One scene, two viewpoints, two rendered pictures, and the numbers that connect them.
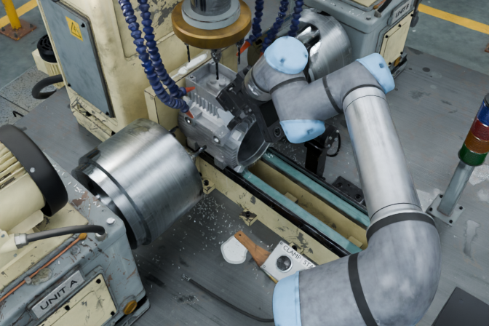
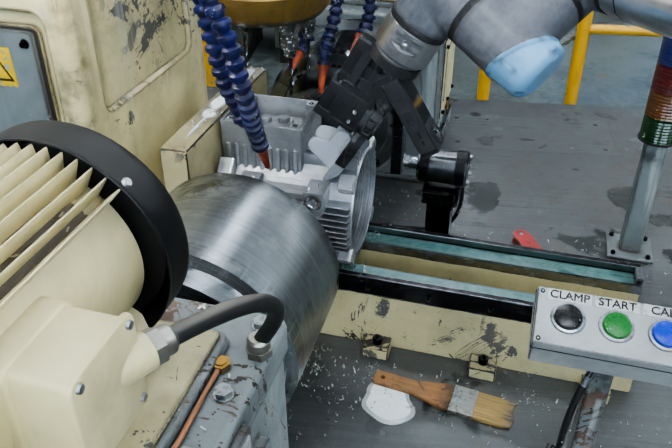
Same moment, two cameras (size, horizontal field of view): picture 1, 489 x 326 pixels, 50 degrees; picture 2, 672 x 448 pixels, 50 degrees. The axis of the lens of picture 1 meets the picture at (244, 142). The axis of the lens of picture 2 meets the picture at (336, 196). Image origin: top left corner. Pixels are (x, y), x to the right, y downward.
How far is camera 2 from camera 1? 0.60 m
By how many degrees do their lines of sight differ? 26
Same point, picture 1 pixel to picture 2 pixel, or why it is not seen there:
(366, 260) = not seen: outside the picture
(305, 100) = (528, 6)
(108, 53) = (82, 90)
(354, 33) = not seen: hidden behind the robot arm
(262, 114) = (412, 103)
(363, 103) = not seen: outside the picture
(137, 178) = (250, 256)
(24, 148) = (90, 141)
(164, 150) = (268, 206)
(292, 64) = not seen: outside the picture
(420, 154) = (545, 199)
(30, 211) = (123, 304)
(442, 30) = not seen: hidden behind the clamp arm
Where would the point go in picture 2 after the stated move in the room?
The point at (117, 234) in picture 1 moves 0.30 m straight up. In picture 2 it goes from (281, 348) to (263, 12)
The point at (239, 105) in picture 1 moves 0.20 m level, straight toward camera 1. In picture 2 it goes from (367, 100) to (461, 172)
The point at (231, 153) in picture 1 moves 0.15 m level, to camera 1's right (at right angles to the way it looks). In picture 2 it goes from (343, 221) to (434, 195)
